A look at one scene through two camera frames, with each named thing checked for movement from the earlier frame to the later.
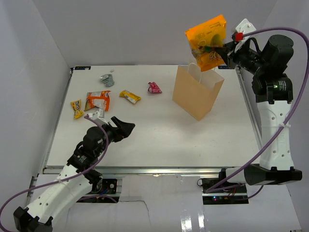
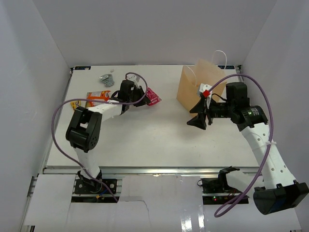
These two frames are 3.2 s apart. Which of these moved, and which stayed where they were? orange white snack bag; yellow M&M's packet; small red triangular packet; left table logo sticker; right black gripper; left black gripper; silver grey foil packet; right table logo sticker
Moved: right black gripper; small red triangular packet; left black gripper
Stayed: silver grey foil packet; left table logo sticker; orange white snack bag; yellow M&M's packet; right table logo sticker
